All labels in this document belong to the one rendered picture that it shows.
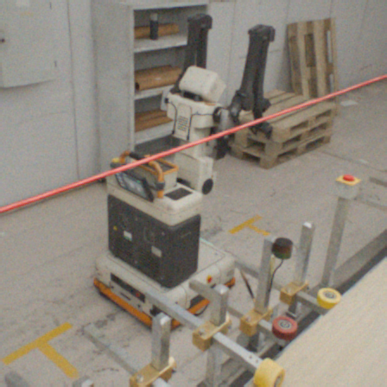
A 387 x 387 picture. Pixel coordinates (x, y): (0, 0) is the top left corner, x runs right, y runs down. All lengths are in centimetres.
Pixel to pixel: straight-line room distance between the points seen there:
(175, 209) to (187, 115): 54
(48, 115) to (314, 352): 303
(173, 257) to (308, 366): 127
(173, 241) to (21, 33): 178
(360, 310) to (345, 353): 24
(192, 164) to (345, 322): 144
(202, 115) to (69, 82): 174
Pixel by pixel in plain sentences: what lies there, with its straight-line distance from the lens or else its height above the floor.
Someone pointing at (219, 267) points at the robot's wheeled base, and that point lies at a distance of 309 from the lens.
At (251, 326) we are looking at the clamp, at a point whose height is 87.
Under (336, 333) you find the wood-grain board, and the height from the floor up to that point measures 90.
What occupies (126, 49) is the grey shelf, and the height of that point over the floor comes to 124.
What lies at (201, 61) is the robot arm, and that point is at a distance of 313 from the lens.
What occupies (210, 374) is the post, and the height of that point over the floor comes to 76.
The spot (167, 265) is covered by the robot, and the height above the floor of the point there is 45.
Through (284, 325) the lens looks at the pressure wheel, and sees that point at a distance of 176.
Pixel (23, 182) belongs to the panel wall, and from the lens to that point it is 424.
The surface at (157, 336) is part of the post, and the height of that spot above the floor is 108.
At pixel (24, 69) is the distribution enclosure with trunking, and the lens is 373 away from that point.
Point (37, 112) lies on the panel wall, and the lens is 413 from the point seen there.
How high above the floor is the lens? 203
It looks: 27 degrees down
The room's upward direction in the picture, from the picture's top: 4 degrees clockwise
